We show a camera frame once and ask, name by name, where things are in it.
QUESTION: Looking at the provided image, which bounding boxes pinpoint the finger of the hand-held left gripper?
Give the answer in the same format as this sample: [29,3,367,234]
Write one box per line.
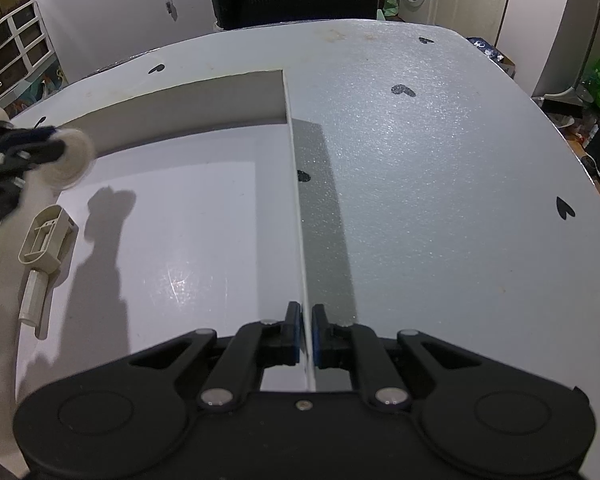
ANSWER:
[0,140,67,174]
[0,120,57,145]

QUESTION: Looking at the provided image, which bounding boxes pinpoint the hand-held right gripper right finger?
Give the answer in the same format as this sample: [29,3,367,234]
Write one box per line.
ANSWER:
[311,304,482,415]

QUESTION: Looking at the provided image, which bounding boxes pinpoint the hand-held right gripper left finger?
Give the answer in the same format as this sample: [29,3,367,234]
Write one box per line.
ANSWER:
[129,301,302,413]

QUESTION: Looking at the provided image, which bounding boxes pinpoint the white round disc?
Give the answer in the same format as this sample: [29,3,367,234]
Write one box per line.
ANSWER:
[40,129,97,191]

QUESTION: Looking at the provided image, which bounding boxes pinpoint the white shallow box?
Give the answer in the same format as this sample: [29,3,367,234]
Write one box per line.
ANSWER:
[0,69,317,461]

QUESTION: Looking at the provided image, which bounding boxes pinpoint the white shelf unit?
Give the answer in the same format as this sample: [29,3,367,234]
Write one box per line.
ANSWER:
[0,0,56,106]

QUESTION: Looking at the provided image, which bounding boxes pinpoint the white heart-print table cover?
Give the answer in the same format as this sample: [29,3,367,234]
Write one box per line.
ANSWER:
[10,19,600,461]

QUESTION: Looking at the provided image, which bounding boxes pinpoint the blue patterned box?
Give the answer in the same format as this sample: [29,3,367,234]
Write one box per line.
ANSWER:
[467,36,516,78]

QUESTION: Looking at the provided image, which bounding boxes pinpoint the white floor fan stand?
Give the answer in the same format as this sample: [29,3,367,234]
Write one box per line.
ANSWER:
[532,0,600,108]

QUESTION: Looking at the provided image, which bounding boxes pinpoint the beige plastic handle part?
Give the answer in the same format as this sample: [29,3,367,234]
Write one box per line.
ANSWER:
[17,205,79,339]

